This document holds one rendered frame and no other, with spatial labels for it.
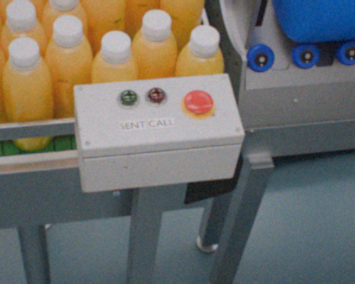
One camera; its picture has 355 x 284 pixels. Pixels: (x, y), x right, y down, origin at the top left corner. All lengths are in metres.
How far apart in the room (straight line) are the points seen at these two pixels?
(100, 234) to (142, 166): 1.15
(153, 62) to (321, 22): 0.25
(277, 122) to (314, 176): 1.00
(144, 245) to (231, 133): 0.33
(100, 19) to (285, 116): 0.36
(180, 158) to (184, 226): 1.18
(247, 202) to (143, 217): 0.51
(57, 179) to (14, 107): 0.15
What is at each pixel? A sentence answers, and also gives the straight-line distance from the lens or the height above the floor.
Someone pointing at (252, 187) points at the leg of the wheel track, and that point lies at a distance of 1.54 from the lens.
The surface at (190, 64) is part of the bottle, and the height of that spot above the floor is 1.05.
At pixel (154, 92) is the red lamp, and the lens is 0.93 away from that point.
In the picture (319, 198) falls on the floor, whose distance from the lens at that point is 2.24.
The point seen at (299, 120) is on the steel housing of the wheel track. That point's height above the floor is 0.84.
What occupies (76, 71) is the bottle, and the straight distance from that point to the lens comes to 1.05.
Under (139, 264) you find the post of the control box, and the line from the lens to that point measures 1.25.
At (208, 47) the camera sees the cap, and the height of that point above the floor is 1.09.
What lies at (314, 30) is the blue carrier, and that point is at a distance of 1.13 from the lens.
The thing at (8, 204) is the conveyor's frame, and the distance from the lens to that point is 1.20.
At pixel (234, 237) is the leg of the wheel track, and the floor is 0.34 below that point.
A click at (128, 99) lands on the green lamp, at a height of 1.11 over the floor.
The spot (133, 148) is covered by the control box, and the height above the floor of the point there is 1.09.
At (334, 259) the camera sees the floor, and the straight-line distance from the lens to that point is 2.15.
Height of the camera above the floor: 1.83
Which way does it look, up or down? 54 degrees down
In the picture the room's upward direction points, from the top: 9 degrees clockwise
